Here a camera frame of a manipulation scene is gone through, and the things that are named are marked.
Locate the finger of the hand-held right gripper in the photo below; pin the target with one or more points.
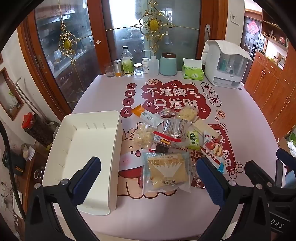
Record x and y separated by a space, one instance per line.
253 168
286 155

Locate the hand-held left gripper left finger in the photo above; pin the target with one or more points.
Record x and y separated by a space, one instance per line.
86 178

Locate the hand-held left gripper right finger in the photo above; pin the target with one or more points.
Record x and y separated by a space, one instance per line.
210 180

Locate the dark red patterned packet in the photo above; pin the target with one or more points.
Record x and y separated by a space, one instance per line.
197 182

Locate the white plastic storage bin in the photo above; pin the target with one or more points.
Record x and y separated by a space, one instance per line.
76 148

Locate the red apple print packet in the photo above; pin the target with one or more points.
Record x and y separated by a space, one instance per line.
214 148

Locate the large clear bread packet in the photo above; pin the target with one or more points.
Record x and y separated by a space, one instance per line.
166 173

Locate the beige wafer bar packet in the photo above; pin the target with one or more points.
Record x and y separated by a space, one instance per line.
200 126

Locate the red label dark snack packet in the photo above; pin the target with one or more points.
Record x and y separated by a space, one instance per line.
165 139

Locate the clear cake packet with text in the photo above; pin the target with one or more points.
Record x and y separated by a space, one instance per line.
173 128

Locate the green label snack packet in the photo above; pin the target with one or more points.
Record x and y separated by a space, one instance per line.
193 139

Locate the low wooden side table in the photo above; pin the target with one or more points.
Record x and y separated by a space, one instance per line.
30 176

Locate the white enamel mug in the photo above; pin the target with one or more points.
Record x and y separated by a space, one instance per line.
54 127

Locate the clear packet of white candies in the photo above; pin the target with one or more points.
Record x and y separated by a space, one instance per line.
143 136

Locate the pale yellow snack bag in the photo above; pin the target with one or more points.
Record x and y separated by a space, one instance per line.
188 113

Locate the wooden floor cabinet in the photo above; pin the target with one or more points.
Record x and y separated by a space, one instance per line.
266 81

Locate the small dark red candy packet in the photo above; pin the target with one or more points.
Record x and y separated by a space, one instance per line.
166 113

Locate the red lid storage jar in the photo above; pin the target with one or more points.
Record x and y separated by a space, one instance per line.
29 120

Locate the orange white snack bar packet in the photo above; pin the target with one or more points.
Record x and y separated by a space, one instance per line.
148 115

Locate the wood framed glass door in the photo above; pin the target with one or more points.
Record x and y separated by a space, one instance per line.
180 27
69 76

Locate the green tissue box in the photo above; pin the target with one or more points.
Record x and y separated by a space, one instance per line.
193 73

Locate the white countertop cup cabinet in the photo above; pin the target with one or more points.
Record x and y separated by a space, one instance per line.
215 64

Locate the clear drinking glass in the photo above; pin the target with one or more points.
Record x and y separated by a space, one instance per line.
109 70

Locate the metal can orange base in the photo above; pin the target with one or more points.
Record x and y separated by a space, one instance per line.
118 68

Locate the brown entry door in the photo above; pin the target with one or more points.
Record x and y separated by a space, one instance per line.
245 44

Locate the small glass jar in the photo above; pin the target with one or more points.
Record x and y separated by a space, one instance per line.
138 69

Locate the glass bottle green label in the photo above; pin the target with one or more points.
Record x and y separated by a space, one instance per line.
127 64

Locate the teal canister brown lid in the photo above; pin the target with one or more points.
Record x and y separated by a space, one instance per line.
168 66

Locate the white pill bottle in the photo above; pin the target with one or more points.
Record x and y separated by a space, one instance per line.
145 66

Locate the white squeeze bottle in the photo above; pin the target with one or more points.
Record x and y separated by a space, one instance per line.
153 66

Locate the red door poster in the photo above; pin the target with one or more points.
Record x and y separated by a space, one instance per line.
253 26

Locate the wooden picture frame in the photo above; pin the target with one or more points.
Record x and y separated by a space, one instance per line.
20 102

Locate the wooden wall shelf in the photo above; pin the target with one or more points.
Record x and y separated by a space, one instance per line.
275 46

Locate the white wall switch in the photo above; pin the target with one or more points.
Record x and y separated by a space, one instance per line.
235 19

